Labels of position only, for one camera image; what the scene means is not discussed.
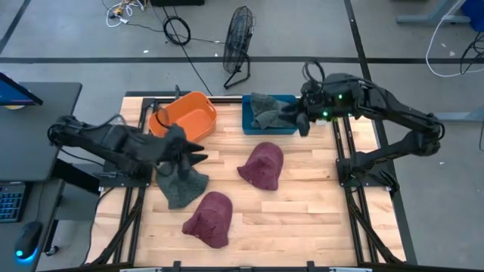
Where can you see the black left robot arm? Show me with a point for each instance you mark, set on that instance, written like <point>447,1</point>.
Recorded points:
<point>113,143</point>

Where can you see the grey-green hat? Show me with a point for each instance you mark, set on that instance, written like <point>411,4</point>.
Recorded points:
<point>185,192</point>
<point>266,109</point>

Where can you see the black caster wheel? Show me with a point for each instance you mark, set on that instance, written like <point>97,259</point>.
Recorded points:
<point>52,250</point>

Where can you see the grey table leg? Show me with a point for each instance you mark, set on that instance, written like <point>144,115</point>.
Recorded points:
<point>427,19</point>

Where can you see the black box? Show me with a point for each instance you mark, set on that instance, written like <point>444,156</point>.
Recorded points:
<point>177,2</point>

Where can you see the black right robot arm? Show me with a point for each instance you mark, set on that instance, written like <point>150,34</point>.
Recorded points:
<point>397,109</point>

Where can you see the blue container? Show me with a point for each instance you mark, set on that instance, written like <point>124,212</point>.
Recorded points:
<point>478,15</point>

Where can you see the black mouse with blue light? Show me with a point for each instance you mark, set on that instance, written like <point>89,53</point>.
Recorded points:
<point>28,238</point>

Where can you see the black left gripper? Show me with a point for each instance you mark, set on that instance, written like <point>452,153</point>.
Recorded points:
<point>170,147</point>

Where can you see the dark red hat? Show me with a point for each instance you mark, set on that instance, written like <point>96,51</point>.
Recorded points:
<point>262,166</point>
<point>210,221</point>

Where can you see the desk monitor with blue screen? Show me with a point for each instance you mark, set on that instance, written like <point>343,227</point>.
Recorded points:
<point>11,94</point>

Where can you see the black keyboard with blue backlight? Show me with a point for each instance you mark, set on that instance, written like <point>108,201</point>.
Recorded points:
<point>11,204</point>

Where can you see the blue plastic bin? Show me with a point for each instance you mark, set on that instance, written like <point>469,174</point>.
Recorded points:
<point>247,124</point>

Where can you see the black floor fan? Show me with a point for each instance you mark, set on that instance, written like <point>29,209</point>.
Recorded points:
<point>237,38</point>

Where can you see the black desk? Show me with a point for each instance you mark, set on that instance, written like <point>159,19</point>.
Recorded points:
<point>34,143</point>

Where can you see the black aluminium table frame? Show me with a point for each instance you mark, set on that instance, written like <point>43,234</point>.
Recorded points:
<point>352,226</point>

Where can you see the orange plastic bin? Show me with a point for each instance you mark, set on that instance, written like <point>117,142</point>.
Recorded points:
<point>193,113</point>

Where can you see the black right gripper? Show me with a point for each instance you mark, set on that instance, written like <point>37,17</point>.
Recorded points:
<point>321,102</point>

